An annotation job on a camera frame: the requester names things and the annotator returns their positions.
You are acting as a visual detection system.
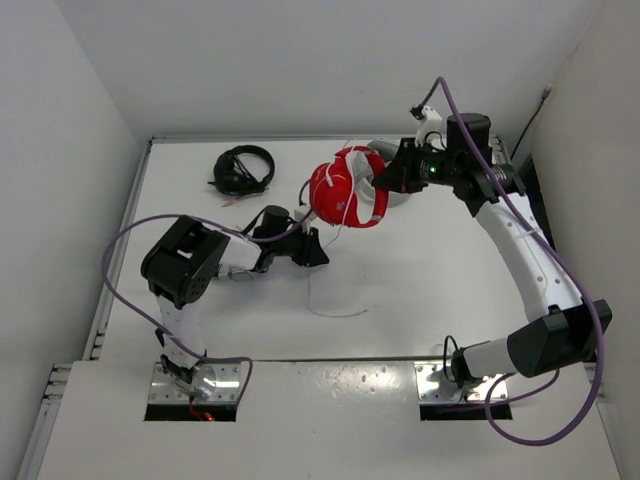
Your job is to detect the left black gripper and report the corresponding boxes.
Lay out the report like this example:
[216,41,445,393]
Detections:
[272,222,329,267]

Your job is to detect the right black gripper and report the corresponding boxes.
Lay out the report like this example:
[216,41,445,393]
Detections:
[374,137,462,194]

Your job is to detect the white headphone cable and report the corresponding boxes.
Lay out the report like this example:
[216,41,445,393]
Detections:
[298,139,374,319]

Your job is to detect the red headphones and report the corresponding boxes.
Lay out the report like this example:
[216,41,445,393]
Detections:
[309,145,389,229]

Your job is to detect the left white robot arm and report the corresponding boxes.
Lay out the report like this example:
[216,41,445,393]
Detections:
[141,205,329,390]

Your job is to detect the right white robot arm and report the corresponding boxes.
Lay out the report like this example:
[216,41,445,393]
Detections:
[373,109,612,387]

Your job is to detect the grey white headphones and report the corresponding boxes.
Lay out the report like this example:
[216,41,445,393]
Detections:
[359,139,416,209]

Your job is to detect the brown silver headphones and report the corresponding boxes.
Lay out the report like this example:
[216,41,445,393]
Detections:
[216,266,255,282]

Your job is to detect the black headphones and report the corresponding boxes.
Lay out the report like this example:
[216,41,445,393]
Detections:
[208,145,276,207]

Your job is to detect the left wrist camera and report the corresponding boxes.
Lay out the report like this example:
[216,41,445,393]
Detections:
[293,205,316,222]

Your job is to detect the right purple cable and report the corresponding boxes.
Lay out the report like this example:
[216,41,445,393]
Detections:
[410,75,607,446]

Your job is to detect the purple cable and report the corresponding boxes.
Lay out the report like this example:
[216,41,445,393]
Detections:
[101,212,314,406]
[410,75,607,446]

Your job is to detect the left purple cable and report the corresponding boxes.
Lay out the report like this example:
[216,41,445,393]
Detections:
[101,212,314,406]

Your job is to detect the black wall cable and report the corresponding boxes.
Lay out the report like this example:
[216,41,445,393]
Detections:
[510,87,552,161]

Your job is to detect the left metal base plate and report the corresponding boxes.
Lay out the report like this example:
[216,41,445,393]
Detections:
[148,363,241,406]

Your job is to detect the metal base plate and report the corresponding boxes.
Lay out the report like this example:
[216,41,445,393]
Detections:
[148,363,241,406]
[414,360,501,407]

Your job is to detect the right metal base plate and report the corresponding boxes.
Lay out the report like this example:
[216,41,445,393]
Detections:
[414,360,501,407]

